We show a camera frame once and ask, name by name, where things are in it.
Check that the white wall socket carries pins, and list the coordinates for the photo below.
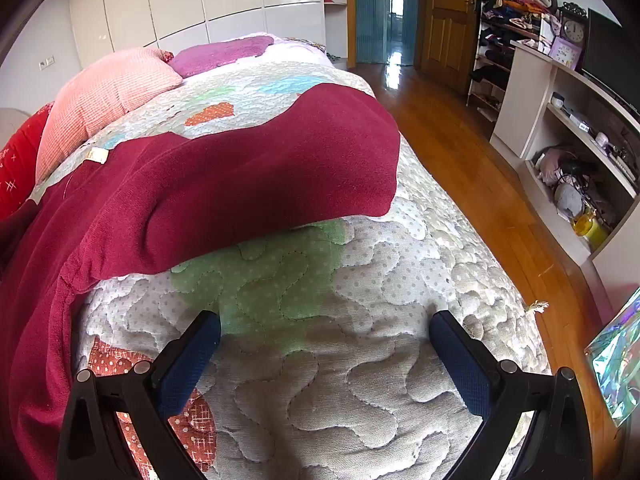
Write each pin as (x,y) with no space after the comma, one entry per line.
(46,62)

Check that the pink square clock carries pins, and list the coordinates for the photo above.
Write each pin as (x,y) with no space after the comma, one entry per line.
(565,54)

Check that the red patterned pillow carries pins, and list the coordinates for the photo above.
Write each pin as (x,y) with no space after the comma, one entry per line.
(20,160)

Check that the black hair dryer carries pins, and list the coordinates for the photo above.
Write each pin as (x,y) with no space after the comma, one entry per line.
(577,167)

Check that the wooden door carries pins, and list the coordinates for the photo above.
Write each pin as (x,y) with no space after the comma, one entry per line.
(447,20)

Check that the white glossy wardrobe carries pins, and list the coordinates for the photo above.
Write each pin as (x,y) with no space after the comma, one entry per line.
(175,0)

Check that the quilted patchwork bedspread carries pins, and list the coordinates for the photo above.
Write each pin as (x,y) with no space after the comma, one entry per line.
(350,360)

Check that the black television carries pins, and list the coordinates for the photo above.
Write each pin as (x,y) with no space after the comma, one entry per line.
(610,55)

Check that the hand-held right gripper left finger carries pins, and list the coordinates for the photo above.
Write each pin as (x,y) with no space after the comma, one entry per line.
(187,360)

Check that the teal door curtain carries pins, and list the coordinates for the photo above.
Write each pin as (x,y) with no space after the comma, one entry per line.
(367,10)

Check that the grey rounded headboard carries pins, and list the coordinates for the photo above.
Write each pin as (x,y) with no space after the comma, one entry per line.
(10,122)

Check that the ornate dark table clock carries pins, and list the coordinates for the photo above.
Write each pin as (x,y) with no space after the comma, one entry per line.
(573,30)

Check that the white television cabinet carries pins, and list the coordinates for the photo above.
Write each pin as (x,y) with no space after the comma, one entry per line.
(525,90)

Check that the shoe rack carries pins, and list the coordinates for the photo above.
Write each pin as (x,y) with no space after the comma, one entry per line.
(492,60)

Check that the iridescent foil bag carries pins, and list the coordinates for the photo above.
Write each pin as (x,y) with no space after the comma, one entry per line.
(617,360)

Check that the pink pillow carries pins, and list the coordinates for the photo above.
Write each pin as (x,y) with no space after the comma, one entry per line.
(95,95)

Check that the yellow bottle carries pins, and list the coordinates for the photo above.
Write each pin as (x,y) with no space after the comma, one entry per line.
(592,230)

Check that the purple and white blanket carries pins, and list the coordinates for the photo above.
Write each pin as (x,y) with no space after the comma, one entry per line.
(215,55)

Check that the white jar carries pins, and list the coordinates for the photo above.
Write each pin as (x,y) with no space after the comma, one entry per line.
(557,99)

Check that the dark red knit sweater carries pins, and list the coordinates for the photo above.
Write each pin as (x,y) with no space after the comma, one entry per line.
(225,170)

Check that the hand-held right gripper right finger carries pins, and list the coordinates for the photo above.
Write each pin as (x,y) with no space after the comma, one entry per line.
(462,360)

